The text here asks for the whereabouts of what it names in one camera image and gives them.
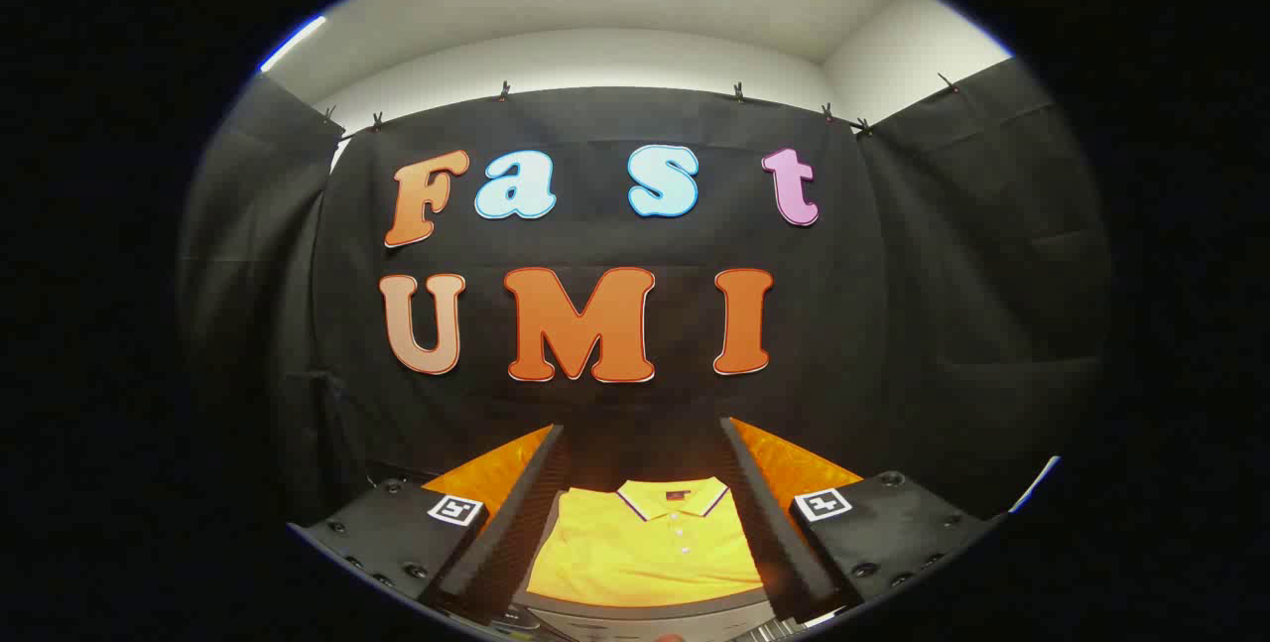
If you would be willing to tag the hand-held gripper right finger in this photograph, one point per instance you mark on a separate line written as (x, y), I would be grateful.
(774, 533)

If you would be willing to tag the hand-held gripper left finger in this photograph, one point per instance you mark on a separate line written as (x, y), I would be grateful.
(501, 543)

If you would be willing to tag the yellow polo shirt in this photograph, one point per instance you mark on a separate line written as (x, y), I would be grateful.
(635, 553)

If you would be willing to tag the row of black clips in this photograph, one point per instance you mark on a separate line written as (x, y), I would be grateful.
(504, 91)

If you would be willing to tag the ceiling strip light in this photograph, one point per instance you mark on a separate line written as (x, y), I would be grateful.
(294, 42)

